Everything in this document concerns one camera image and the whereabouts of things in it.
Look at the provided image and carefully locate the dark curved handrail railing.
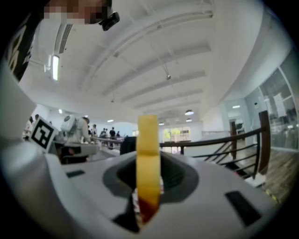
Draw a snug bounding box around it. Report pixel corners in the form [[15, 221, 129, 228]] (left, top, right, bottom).
[[159, 110, 272, 180]]

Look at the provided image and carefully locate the person's black printed shirt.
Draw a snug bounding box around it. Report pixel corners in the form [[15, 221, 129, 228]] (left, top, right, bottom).
[[6, 0, 45, 81]]

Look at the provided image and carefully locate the black head-worn camera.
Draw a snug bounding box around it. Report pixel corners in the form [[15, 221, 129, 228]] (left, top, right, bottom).
[[98, 11, 121, 32]]

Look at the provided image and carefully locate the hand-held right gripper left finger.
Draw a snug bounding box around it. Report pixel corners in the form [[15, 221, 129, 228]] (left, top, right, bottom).
[[14, 151, 141, 239]]

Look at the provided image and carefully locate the person's head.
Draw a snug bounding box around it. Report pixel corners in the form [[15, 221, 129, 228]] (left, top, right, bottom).
[[43, 0, 113, 25]]

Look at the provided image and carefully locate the long ceiling tube light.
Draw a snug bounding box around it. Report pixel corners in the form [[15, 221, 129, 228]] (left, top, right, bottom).
[[51, 54, 60, 82]]

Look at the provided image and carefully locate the glass partition wall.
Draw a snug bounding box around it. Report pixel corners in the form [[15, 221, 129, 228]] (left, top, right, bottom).
[[251, 50, 299, 150]]

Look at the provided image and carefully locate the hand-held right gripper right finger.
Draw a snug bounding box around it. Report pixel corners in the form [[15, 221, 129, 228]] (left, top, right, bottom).
[[142, 151, 281, 239]]

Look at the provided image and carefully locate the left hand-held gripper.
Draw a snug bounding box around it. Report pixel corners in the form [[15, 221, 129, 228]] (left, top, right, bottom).
[[29, 116, 99, 164]]

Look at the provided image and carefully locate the yellow black hazard tape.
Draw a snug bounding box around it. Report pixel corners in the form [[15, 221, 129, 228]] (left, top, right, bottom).
[[264, 189, 280, 203]]

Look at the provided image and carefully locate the ceiling air vent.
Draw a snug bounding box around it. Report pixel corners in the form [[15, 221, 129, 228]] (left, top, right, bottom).
[[58, 23, 73, 54]]

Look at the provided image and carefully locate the white astronaut figure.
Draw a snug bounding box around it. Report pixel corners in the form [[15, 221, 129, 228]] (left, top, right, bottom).
[[60, 115, 91, 143]]

